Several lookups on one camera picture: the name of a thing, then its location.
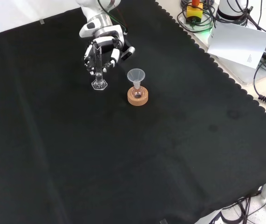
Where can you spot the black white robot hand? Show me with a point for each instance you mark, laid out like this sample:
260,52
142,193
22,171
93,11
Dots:
107,42

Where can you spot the clear glass graduated cylinder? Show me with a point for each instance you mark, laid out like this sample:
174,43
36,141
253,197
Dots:
99,80

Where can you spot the translucent plastic funnel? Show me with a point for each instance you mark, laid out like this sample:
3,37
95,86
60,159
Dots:
136,74

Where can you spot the round-bottom glass flask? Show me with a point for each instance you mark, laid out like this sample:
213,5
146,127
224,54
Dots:
138,92

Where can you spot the clear cloth clip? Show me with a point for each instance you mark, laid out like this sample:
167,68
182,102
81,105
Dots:
163,221
42,22

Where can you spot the yellow stop button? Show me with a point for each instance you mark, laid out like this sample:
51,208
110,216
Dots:
194,11

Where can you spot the black bench cloth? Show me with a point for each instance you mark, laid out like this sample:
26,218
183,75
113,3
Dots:
123,151

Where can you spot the pale board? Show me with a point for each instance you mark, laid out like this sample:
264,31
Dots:
235,42

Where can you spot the white box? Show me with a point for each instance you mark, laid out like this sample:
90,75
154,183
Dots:
240,70

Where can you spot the white post black collar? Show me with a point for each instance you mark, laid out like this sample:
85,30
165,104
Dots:
230,9

